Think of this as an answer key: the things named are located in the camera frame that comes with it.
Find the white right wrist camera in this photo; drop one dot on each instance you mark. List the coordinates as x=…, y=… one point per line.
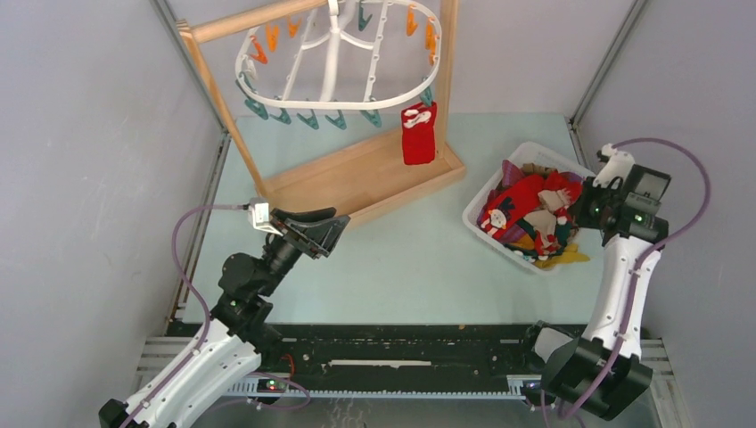
x=617, y=164

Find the red Santa sock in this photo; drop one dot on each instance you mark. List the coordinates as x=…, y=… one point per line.
x=418, y=133

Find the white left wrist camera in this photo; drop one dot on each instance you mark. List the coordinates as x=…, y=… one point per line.
x=258, y=212

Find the white oval clip hanger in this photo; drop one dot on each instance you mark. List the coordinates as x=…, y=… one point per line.
x=323, y=62

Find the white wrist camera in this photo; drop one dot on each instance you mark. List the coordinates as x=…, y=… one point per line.
x=258, y=212
x=617, y=164

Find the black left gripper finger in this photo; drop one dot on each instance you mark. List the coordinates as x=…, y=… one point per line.
x=312, y=218
x=319, y=241

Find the red snowman sock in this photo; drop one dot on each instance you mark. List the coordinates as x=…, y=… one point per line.
x=499, y=215

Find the wooden hanger stand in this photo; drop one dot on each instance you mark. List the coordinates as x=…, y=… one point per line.
x=359, y=171

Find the pile of colourful socks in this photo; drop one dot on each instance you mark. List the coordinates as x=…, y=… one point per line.
x=536, y=239

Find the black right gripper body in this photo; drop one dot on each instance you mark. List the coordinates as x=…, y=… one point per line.
x=594, y=201

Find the orange clothespin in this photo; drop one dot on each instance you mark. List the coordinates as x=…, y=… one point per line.
x=272, y=32
x=411, y=22
x=430, y=40

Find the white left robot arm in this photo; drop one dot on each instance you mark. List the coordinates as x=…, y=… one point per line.
x=234, y=338

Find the red beige zigzag sock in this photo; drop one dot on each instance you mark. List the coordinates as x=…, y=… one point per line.
x=560, y=191

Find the teal clothespin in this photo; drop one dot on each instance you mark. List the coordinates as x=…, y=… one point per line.
x=339, y=120
x=309, y=118
x=426, y=96
x=373, y=116
x=282, y=116
x=363, y=18

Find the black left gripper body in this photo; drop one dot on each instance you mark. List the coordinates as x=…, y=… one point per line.
x=283, y=253

